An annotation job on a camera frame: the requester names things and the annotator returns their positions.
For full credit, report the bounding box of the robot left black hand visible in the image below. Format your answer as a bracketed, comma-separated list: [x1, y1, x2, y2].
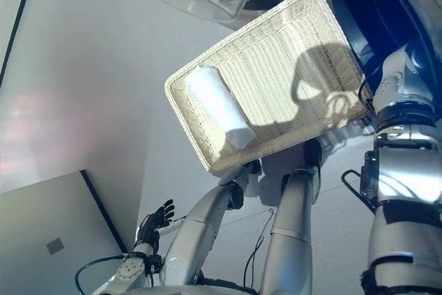
[137, 199, 189, 244]

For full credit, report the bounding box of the white cloth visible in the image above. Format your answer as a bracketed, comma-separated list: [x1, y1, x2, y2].
[184, 66, 256, 151]

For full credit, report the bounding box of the grey front-load washing machine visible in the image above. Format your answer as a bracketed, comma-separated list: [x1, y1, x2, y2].
[293, 0, 442, 95]

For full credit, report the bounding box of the robot left silver leg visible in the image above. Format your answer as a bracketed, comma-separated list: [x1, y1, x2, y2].
[160, 160, 263, 287]

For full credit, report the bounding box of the robot silver leg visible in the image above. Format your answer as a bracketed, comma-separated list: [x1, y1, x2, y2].
[260, 139, 324, 295]
[160, 160, 263, 287]

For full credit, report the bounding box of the robot grey torso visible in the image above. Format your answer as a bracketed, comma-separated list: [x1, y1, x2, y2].
[134, 283, 263, 295]

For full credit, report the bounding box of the grey panel with black edge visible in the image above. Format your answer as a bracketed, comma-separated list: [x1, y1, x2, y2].
[0, 169, 129, 295]

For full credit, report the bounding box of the robot right silver leg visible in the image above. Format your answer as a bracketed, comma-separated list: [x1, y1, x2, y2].
[260, 139, 324, 295]

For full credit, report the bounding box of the cream wicker basket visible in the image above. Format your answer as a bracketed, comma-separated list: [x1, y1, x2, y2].
[164, 0, 367, 174]

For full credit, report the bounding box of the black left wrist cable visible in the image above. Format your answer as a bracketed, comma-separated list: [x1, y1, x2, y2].
[75, 253, 155, 295]

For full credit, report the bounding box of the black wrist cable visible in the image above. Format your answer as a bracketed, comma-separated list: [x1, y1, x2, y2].
[358, 79, 373, 103]
[75, 253, 155, 295]

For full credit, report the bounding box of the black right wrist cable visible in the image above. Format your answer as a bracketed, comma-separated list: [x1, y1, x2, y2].
[358, 79, 373, 103]

